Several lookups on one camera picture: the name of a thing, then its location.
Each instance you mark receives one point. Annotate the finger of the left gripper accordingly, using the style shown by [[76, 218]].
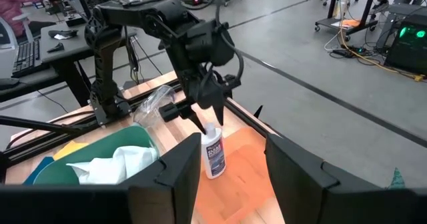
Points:
[[170, 112], [219, 110]]

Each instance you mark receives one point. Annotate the black power strip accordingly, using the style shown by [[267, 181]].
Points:
[[347, 51]]

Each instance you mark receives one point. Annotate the black keyboard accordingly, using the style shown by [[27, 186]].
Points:
[[26, 57]]

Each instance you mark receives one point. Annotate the black object on desk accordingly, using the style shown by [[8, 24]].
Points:
[[56, 48], [63, 33]]

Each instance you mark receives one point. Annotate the small white bottle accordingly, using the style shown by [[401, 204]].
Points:
[[213, 154]]

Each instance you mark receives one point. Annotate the blue sponge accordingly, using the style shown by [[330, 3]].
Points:
[[36, 172]]

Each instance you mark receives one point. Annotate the black rolling desk base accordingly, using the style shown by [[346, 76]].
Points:
[[333, 4]]

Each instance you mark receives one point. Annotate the orange plastic tray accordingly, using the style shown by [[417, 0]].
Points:
[[240, 184]]

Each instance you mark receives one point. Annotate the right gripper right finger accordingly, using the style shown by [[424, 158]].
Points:
[[333, 200]]

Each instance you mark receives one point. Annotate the computer monitor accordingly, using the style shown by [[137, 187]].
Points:
[[6, 50]]

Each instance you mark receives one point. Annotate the clear spray bottle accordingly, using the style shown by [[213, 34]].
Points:
[[153, 107]]

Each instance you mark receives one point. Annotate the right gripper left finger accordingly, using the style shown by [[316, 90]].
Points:
[[100, 204]]

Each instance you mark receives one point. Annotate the orange paper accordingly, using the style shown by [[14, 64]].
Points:
[[348, 23]]

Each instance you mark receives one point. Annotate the yellow cloth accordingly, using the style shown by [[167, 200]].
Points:
[[70, 149]]

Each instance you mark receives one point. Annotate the computer with green lights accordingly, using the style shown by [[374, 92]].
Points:
[[410, 47]]

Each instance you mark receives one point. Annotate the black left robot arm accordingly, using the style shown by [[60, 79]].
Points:
[[103, 50]]

